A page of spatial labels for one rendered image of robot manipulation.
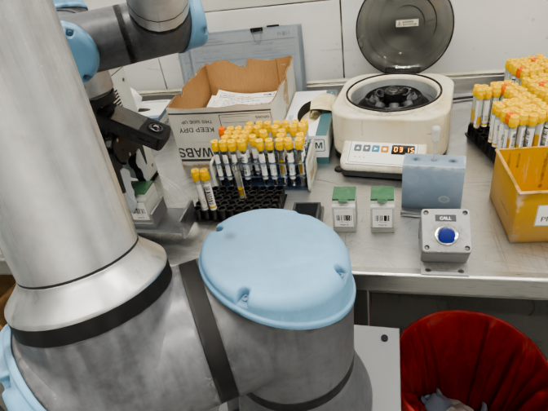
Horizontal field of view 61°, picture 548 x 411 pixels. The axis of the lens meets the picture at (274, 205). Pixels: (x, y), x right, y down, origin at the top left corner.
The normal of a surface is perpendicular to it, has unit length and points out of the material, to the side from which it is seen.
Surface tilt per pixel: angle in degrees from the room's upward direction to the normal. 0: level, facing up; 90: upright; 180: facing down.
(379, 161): 25
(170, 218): 0
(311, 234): 8
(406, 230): 0
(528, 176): 90
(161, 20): 138
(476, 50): 90
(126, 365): 75
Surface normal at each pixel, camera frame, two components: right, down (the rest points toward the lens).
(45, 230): 0.20, 0.31
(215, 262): 0.00, -0.81
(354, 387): 0.80, -0.03
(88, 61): 0.32, 0.51
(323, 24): -0.19, 0.59
